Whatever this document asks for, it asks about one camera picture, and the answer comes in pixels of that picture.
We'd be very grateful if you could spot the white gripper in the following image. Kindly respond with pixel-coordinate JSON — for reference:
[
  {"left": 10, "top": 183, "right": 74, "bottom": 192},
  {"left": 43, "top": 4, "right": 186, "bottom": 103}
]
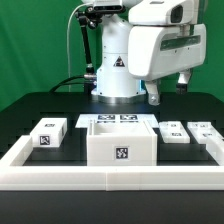
[{"left": 128, "top": 24, "right": 206, "bottom": 106}]

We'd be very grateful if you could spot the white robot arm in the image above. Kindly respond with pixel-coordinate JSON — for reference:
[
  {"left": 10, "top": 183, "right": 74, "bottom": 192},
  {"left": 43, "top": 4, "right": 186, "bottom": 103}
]
[{"left": 82, "top": 0, "right": 206, "bottom": 105}]

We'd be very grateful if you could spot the black cable bundle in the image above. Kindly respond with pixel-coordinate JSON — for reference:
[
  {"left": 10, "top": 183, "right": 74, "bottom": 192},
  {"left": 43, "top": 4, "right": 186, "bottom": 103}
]
[{"left": 49, "top": 75, "right": 98, "bottom": 93}]

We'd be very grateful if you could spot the white marker base plate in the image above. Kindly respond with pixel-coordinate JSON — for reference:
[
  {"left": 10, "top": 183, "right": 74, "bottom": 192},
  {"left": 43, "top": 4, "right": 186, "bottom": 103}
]
[{"left": 75, "top": 114, "right": 159, "bottom": 128}]

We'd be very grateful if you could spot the black camera on mount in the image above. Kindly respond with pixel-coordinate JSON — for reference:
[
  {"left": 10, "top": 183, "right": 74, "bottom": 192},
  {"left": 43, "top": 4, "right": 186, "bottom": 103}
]
[{"left": 87, "top": 0, "right": 125, "bottom": 14}]

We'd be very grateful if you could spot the white cable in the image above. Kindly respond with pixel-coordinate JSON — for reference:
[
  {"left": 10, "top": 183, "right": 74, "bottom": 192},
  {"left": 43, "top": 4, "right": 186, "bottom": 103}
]
[{"left": 66, "top": 3, "right": 88, "bottom": 93}]

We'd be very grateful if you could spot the white U-shaped border frame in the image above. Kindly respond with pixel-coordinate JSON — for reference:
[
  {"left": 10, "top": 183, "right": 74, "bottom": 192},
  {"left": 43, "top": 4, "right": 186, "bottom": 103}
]
[{"left": 0, "top": 135, "right": 224, "bottom": 191}]

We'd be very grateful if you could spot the white cabinet door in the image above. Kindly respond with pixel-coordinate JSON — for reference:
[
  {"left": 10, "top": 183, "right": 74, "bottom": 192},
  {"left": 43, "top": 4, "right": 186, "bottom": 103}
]
[
  {"left": 187, "top": 122, "right": 222, "bottom": 144},
  {"left": 159, "top": 121, "right": 190, "bottom": 144}
]

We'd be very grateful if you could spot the white cabinet body box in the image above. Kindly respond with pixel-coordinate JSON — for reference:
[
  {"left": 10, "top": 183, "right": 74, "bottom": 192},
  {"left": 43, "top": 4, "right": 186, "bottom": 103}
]
[{"left": 86, "top": 121, "right": 157, "bottom": 166}]

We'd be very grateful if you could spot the white cabinet top block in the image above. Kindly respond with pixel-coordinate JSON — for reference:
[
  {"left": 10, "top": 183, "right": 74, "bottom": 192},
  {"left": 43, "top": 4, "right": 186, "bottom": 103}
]
[{"left": 30, "top": 118, "right": 67, "bottom": 148}]

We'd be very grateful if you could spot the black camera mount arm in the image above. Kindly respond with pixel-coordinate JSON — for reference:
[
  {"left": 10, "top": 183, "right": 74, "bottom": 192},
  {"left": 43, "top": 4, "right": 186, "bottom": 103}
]
[{"left": 75, "top": 6, "right": 100, "bottom": 76}]

